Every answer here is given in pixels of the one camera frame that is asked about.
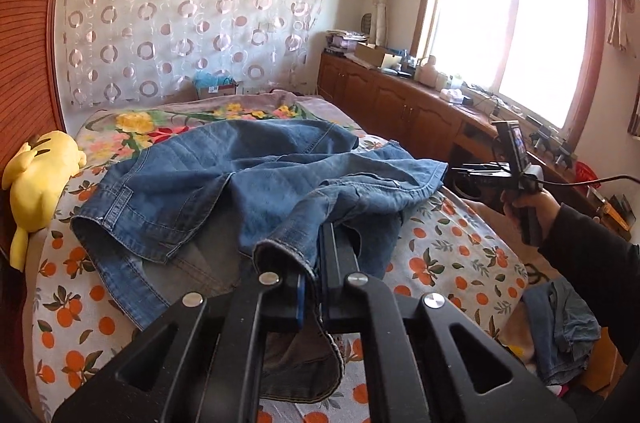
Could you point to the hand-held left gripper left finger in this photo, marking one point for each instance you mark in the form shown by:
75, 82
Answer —
301, 303

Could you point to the blue clothes on floor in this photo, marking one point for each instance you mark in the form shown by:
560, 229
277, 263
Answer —
560, 328

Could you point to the flat cardboard box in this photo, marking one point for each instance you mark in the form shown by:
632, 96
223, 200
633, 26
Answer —
372, 53

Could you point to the yellow plush toy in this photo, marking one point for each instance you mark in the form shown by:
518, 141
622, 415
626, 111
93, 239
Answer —
35, 183

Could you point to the wooden headboard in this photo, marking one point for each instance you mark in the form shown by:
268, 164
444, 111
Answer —
30, 53

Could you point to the wooden frame window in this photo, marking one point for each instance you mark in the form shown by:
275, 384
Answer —
500, 28

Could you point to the long wooden cabinet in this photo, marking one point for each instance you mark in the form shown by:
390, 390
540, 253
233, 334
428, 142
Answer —
400, 103

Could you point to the red bag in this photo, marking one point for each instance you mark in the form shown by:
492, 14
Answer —
586, 172

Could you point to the floral blanket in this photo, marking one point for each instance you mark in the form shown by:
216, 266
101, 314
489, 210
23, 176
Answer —
130, 123

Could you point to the small cardboard box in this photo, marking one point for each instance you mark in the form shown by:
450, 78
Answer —
220, 91

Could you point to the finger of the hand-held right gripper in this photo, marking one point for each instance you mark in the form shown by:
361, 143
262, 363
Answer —
467, 180

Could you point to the white jug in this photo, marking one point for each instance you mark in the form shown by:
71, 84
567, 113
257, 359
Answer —
428, 70

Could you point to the tied cream curtain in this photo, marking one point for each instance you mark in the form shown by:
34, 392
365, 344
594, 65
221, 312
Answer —
617, 18

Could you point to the sheer circle pattern curtain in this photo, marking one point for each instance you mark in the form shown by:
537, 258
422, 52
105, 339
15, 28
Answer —
190, 3

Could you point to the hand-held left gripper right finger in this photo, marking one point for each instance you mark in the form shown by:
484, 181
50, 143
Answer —
332, 263

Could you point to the stack of papers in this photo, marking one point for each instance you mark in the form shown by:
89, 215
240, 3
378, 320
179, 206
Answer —
342, 40

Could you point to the blue denim pants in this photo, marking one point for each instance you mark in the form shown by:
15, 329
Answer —
250, 163

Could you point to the orange fruit print bed sheet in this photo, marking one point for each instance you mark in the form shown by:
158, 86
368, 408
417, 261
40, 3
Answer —
450, 253

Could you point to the person's right hand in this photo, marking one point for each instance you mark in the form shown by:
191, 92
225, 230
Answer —
535, 205

